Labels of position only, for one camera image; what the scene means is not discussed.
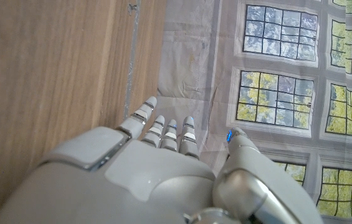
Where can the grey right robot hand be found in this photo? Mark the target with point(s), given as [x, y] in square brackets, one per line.
[132, 180]

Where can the printed window backdrop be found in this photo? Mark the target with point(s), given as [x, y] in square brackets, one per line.
[275, 62]

